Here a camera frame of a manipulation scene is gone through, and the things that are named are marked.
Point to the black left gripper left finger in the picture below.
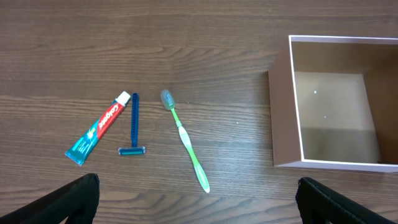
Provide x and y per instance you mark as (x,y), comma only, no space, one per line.
(75,202)

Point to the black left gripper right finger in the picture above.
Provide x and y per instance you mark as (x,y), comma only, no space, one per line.
(319,204)

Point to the red teal toothpaste tube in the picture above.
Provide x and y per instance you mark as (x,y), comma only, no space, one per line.
(83,147)

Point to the white cardboard box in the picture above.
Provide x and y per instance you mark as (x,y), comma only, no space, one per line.
(334,103)

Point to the blue disposable razor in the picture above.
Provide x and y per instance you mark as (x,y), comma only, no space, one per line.
(134,149)

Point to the green toothbrush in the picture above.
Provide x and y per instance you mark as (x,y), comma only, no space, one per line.
(169,104)

